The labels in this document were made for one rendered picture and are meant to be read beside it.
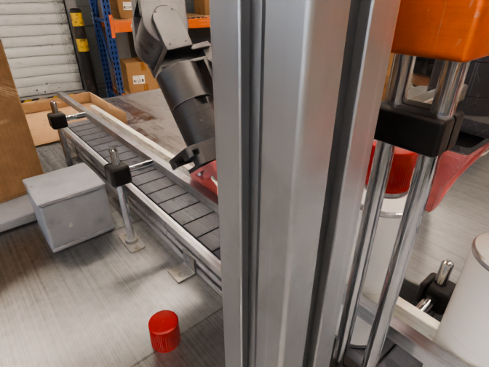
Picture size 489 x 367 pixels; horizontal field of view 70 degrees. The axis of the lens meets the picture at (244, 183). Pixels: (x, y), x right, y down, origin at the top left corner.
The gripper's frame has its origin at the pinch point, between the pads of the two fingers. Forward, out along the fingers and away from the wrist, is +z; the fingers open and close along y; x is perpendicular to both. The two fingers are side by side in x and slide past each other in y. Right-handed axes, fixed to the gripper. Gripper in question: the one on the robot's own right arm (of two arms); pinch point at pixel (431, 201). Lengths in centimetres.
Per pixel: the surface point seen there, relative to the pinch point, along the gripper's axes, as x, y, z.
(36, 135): 17, 95, 19
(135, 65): -123, 351, 59
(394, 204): 7.8, 0.0, -2.9
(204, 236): 9.9, 23.9, 13.9
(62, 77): -67, 422, 77
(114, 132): 11, 50, 6
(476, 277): 8.6, -6.7, -1.1
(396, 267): 15.0, -4.0, -3.9
